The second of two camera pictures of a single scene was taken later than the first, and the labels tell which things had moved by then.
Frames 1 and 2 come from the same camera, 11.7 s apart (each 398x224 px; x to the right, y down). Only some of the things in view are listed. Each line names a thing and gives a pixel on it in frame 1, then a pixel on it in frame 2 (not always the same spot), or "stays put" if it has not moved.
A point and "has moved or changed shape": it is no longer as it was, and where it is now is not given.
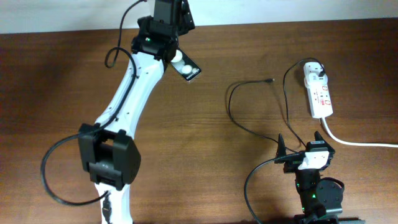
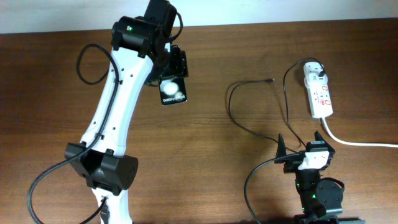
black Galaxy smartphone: [184, 65] has moved or changed shape
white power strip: [320, 101] stays put
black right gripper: [291, 165] stays put
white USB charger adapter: [312, 71] stays put
